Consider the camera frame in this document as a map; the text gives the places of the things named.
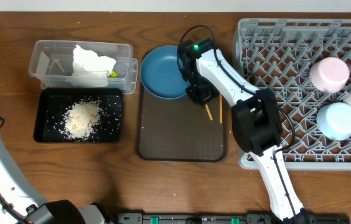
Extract dark blue plate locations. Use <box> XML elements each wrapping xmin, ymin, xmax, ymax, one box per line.
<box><xmin>141</xmin><ymin>45</ymin><xmax>190</xmax><ymax>100</ymax></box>

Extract yellow green snack wrapper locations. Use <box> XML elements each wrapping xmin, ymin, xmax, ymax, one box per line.
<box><xmin>108</xmin><ymin>71</ymin><xmax>118</xmax><ymax>78</ymax></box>

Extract white napkin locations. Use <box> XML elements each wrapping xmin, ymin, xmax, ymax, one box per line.
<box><xmin>70</xmin><ymin>45</ymin><xmax>116</xmax><ymax>88</ymax></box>

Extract rice leftovers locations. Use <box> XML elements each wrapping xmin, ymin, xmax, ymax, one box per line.
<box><xmin>46</xmin><ymin>96</ymin><xmax>122</xmax><ymax>141</ymax></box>

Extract pink white bowl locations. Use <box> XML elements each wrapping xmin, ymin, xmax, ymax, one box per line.
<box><xmin>309</xmin><ymin>57</ymin><xmax>350</xmax><ymax>93</ymax></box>

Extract light blue bowl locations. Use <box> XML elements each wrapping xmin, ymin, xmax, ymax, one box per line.
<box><xmin>316</xmin><ymin>102</ymin><xmax>351</xmax><ymax>141</ymax></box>

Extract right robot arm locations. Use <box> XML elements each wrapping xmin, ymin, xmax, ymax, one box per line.
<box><xmin>177</xmin><ymin>39</ymin><xmax>307</xmax><ymax>223</ymax></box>

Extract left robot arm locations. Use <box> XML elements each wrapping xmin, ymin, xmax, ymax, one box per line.
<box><xmin>0</xmin><ymin>137</ymin><xmax>110</xmax><ymax>224</ymax></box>

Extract grey plastic dishwasher rack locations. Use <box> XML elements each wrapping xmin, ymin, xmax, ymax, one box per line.
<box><xmin>233</xmin><ymin>18</ymin><xmax>351</xmax><ymax>171</ymax></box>

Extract dark brown serving tray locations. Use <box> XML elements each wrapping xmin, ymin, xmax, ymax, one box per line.
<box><xmin>136</xmin><ymin>86</ymin><xmax>227</xmax><ymax>162</ymax></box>

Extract black plastic tray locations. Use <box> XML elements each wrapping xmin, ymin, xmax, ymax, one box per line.
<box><xmin>33</xmin><ymin>88</ymin><xmax>123</xmax><ymax>142</ymax></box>

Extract clear plastic bin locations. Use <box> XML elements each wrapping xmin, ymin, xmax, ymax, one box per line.
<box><xmin>29</xmin><ymin>40</ymin><xmax>138</xmax><ymax>93</ymax></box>

